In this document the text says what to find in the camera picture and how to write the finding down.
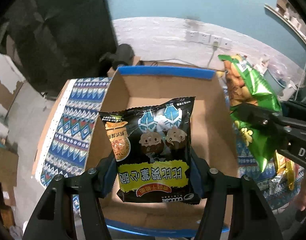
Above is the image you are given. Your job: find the blue patterned bedspread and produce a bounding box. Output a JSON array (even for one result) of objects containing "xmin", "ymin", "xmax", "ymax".
[{"xmin": 39, "ymin": 76, "xmax": 306, "ymax": 210}]

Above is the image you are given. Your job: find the white wall socket strip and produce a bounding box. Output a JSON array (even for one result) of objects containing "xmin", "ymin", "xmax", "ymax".
[{"xmin": 185, "ymin": 30, "xmax": 232, "ymax": 50}]

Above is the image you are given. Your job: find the dark hanging coat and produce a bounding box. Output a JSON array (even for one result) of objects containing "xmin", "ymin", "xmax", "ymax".
[{"xmin": 0, "ymin": 0, "xmax": 117, "ymax": 97}]

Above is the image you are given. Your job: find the black cartoon snack bag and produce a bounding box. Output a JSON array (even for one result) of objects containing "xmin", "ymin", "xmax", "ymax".
[{"xmin": 99, "ymin": 96, "xmax": 200, "ymax": 205}]

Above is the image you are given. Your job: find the green snack bag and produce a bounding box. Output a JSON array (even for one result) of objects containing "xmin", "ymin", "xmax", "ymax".
[{"xmin": 218, "ymin": 54, "xmax": 282, "ymax": 171}]

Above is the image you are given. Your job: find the black round speaker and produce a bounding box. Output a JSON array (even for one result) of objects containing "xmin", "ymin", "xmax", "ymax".
[{"xmin": 99, "ymin": 43, "xmax": 135, "ymax": 70}]

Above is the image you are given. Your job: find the yellow snack packet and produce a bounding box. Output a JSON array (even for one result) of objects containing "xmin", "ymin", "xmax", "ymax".
[{"xmin": 273, "ymin": 151, "xmax": 296, "ymax": 191}]

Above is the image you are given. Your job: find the grey plastic bucket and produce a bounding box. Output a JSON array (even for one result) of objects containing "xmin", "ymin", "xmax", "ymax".
[{"xmin": 264, "ymin": 69, "xmax": 286, "ymax": 95}]

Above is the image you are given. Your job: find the wooden wall shelf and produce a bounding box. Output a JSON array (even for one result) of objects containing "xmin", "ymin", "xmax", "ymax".
[{"xmin": 264, "ymin": 0, "xmax": 306, "ymax": 44}]

